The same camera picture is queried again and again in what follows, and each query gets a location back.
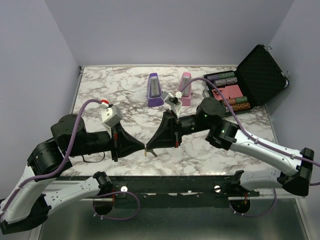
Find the pink card deck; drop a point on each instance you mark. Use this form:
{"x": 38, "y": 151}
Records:
{"x": 234, "y": 91}

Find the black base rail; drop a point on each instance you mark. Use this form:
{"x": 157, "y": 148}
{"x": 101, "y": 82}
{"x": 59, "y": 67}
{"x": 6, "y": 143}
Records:
{"x": 163, "y": 192}

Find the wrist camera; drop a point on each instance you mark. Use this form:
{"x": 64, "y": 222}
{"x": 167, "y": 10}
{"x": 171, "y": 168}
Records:
{"x": 174, "y": 101}
{"x": 111, "y": 116}

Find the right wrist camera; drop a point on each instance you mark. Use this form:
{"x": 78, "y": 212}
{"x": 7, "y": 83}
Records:
{"x": 174, "y": 101}

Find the black poker chip case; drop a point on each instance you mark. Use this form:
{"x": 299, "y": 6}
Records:
{"x": 258, "y": 76}

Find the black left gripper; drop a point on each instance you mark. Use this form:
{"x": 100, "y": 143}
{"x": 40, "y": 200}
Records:
{"x": 123, "y": 144}

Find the pink metronome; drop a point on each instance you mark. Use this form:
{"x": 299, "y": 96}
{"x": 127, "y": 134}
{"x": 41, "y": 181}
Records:
{"x": 185, "y": 89}

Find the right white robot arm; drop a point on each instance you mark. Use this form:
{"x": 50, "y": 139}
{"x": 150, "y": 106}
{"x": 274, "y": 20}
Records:
{"x": 291, "y": 169}

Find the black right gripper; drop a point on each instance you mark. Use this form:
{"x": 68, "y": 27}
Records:
{"x": 169, "y": 134}

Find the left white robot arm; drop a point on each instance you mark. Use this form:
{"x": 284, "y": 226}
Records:
{"x": 31, "y": 207}

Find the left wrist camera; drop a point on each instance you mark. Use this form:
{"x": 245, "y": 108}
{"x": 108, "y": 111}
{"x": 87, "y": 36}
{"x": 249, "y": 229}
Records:
{"x": 111, "y": 116}

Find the purple metronome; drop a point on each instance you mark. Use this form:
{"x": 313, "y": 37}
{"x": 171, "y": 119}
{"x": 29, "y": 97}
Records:
{"x": 154, "y": 91}

